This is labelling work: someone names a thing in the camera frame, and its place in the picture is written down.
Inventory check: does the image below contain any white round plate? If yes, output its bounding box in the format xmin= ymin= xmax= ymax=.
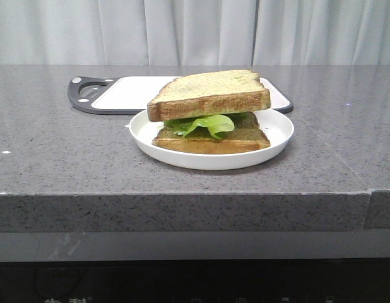
xmin=128 ymin=109 xmax=294 ymax=170

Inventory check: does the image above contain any green lettuce leaf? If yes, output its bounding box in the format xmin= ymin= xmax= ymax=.
xmin=164 ymin=112 xmax=249 ymax=140

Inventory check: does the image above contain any bread slice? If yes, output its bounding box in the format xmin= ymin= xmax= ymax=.
xmin=152 ymin=112 xmax=271 ymax=154
xmin=147 ymin=69 xmax=271 ymax=122

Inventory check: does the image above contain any white cutting board grey rim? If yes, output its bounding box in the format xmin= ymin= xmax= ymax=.
xmin=67 ymin=75 xmax=295 ymax=115

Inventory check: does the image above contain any black appliance control panel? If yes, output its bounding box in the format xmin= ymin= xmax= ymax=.
xmin=0 ymin=259 xmax=390 ymax=302

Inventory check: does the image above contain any white pleated curtain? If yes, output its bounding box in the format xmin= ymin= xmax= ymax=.
xmin=0 ymin=1 xmax=390 ymax=66

